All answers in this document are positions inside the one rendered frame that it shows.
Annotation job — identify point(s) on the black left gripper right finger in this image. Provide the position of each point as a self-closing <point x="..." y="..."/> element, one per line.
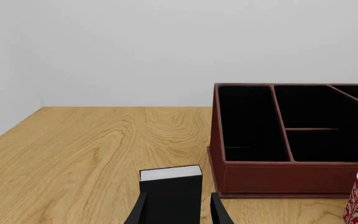
<point x="221" y="212"/>

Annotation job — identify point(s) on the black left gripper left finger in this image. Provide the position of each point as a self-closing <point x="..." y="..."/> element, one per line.
<point x="139" y="211"/>

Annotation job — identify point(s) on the red-brown desk caddy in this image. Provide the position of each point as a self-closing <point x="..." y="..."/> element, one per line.
<point x="253" y="182"/>

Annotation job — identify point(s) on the black book with white pages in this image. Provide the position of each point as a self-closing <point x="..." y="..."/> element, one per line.
<point x="171" y="198"/>

